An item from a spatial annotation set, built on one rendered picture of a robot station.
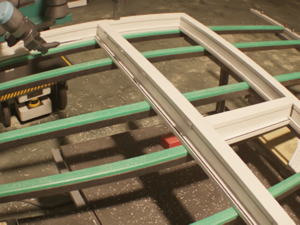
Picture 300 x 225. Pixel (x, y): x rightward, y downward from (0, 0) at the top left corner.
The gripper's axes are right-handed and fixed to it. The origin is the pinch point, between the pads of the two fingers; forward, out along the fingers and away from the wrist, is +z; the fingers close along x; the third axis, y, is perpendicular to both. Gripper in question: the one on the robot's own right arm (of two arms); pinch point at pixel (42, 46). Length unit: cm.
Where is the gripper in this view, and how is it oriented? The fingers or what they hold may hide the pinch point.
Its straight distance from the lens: 160.2
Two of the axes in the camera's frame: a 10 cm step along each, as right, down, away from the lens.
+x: -3.6, -8.0, 4.8
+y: 8.5, -4.9, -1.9
